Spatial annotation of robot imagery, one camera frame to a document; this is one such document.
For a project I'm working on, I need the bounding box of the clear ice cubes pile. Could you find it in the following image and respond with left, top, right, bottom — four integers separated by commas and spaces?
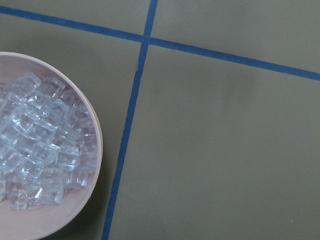
0, 72, 98, 211

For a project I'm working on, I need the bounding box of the pink bowl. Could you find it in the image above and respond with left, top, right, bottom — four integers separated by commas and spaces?
0, 51, 103, 240

